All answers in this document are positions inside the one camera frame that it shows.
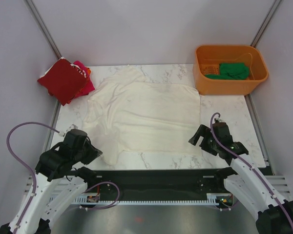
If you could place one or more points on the orange plastic basket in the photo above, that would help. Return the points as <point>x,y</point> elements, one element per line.
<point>208,59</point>

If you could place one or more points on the left corner aluminium post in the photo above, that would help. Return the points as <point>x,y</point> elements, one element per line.
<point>42,26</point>

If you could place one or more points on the white slotted cable duct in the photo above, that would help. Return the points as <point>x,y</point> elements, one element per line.
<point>210,200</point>

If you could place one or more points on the dark red folded t shirt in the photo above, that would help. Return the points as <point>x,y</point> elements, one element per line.
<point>63,81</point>

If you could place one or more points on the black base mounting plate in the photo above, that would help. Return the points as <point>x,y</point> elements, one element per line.
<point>110,191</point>

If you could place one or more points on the corner aluminium post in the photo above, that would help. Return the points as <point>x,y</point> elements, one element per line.
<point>42,26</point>
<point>265,23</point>

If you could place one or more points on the right corner aluminium post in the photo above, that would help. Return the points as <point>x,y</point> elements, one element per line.
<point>265,23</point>

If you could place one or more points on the cream white t shirt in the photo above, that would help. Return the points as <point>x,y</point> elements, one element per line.
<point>126,112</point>

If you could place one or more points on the green t shirt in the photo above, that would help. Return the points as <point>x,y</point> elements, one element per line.
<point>231,71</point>

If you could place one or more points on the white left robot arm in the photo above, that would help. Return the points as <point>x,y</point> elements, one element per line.
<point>37,214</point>

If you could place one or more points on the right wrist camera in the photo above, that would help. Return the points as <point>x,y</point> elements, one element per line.
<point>218,121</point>

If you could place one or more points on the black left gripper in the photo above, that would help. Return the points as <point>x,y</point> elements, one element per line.
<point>94,153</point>

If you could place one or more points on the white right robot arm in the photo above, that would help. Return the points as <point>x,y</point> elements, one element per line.
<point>272,212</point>

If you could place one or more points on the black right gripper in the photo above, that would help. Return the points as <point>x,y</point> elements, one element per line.
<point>204,132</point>

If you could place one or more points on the aluminium frame rail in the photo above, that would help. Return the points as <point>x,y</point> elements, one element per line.
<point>280,182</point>

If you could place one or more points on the orange folded t shirt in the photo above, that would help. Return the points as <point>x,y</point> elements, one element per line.
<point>88,71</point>

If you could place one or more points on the pink folded t shirt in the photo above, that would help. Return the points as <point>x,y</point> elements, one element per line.
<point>88,87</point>

